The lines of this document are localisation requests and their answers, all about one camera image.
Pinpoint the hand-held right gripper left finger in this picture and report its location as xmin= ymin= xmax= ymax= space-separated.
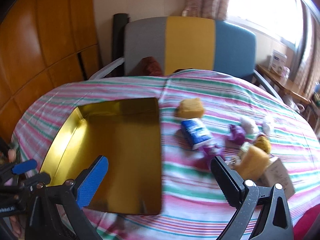
xmin=25 ymin=156 xmax=109 ymax=240

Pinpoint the blue tissue packet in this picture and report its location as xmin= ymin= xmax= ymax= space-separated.
xmin=181 ymin=118 xmax=214 ymax=150

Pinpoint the grey yellow blue chair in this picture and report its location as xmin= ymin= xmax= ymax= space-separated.
xmin=89 ymin=16 xmax=283 ymax=100

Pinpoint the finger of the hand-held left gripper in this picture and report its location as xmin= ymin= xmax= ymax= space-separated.
xmin=15 ymin=172 xmax=52 ymax=189
xmin=0 ymin=159 xmax=38 ymax=178

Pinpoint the white printed box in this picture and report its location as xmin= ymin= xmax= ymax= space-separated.
xmin=257 ymin=157 xmax=296 ymax=202

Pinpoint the white knotted cloth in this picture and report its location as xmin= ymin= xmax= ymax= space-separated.
xmin=239 ymin=117 xmax=259 ymax=135

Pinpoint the wooden desk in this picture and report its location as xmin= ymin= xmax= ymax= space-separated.
xmin=256 ymin=64 xmax=312 ymax=105

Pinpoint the dark red cushion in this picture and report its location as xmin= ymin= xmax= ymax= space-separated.
xmin=140 ymin=57 xmax=164 ymax=77

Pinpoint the gold tin box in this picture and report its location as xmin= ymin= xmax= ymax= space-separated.
xmin=39 ymin=97 xmax=164 ymax=215

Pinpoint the bright window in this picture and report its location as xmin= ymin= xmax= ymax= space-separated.
xmin=226 ymin=0 xmax=304 ymax=45

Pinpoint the white carton with blue print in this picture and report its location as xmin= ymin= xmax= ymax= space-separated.
xmin=269 ymin=50 xmax=288 ymax=74

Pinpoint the white plastic bag ball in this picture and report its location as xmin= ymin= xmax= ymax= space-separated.
xmin=262 ymin=117 xmax=275 ymax=135

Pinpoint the striped side curtain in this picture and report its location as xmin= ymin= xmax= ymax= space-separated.
xmin=297 ymin=5 xmax=320 ymax=100

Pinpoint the striped tablecloth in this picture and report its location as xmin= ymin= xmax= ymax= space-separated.
xmin=11 ymin=69 xmax=320 ymax=240

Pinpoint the yellow sponge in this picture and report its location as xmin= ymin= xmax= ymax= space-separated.
xmin=177 ymin=98 xmax=205 ymax=119
xmin=236 ymin=146 xmax=270 ymax=180

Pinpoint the wooden wardrobe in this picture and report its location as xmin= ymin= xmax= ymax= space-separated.
xmin=0 ymin=0 xmax=102 ymax=140

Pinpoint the purple snack packet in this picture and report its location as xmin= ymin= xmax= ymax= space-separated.
xmin=200 ymin=141 xmax=225 ymax=165
xmin=225 ymin=124 xmax=247 ymax=145

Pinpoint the clear plastic bag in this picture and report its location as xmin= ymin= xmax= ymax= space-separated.
xmin=229 ymin=155 xmax=242 ymax=167

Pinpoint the yellow knitted towel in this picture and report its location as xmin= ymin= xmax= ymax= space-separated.
xmin=254 ymin=134 xmax=272 ymax=154

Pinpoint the black rolled mat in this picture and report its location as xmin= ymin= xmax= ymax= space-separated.
xmin=112 ymin=14 xmax=130 ymax=65

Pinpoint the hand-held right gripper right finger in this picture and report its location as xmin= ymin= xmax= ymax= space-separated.
xmin=210 ymin=156 xmax=294 ymax=240

